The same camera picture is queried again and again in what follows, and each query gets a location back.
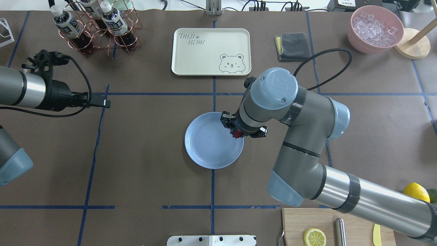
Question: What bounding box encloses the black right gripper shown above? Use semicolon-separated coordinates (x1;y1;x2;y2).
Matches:
220;111;268;138

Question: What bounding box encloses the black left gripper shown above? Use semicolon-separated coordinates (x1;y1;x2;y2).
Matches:
21;50;111;112

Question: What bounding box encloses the red strawberry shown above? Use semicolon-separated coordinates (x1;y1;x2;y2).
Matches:
231;129;244;139

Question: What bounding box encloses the blue plastic plate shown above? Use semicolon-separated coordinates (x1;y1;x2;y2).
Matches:
184;112;244;169

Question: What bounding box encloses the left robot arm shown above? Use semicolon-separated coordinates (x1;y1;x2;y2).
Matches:
0;50;111;186

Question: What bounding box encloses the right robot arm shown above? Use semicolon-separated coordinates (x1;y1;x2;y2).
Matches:
220;67;436;244

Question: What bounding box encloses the cream bear serving tray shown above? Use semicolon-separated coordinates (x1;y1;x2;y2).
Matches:
171;28;252;76

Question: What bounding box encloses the dark tea bottle middle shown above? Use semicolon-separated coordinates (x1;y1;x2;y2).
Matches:
100;1;137;52

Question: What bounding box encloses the dark tea bottle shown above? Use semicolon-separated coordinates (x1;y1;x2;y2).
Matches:
100;1;137;52
50;5;94;55
80;0;108;30

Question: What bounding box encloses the dark tea bottle left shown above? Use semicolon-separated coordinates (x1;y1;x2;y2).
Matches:
50;5;94;55

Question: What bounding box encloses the dark tea bottle rear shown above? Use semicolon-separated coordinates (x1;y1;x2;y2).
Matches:
80;0;108;30

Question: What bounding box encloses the grey folded cloth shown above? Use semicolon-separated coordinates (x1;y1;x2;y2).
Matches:
274;33;310;62

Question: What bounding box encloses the lemon half slice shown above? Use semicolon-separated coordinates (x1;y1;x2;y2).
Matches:
303;228;327;246

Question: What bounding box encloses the steel cylinder tool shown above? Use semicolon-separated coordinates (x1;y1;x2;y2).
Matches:
335;218;347;246

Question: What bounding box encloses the wooden cutting board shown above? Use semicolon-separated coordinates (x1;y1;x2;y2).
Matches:
282;208;397;246

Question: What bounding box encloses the pink bowl of ice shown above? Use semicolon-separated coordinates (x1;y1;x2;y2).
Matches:
348;5;404;54

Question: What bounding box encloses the yellow plastic knife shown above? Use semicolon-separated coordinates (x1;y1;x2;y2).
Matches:
372;224;381;246

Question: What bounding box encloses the large yellow lemon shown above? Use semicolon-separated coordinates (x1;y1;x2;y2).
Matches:
402;182;431;203

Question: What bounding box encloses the wooden cup stand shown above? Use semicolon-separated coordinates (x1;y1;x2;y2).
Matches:
394;18;437;59

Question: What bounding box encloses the green lime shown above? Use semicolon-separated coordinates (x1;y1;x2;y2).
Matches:
426;189;437;204

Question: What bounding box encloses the copper wire bottle rack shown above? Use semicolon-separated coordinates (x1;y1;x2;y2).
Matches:
49;0;142;56

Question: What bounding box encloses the aluminium frame post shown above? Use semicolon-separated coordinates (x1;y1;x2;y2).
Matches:
206;0;223;16

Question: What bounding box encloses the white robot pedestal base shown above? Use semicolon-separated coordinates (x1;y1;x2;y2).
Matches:
167;234;257;246

